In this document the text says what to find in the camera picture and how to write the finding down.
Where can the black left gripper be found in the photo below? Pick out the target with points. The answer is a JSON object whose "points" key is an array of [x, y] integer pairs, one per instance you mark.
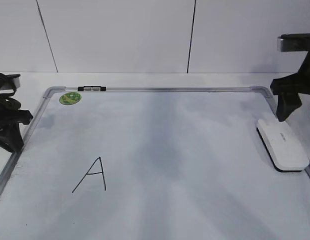
{"points": [[11, 116]]}

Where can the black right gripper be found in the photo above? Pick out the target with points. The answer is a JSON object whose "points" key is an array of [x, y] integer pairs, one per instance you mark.
{"points": [[288, 89]]}

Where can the white whiteboard eraser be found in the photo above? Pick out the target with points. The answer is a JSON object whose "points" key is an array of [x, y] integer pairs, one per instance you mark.
{"points": [[286, 151]]}

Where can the round green magnet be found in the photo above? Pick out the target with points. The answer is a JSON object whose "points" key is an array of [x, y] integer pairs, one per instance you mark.
{"points": [[70, 98]]}

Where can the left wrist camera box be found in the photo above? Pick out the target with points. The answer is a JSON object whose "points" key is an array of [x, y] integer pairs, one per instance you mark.
{"points": [[12, 79]]}

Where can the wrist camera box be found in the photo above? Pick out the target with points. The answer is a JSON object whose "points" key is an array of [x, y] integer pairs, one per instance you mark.
{"points": [[297, 42], [12, 79]]}

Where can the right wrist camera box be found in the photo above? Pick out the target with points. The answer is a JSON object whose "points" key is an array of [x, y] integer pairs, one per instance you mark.
{"points": [[297, 42]]}

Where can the black hanging clip on frame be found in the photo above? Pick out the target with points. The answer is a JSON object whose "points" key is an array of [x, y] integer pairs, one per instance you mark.
{"points": [[91, 88]]}

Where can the white whiteboard with grey frame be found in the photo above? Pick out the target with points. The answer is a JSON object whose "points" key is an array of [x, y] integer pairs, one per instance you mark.
{"points": [[152, 164]]}

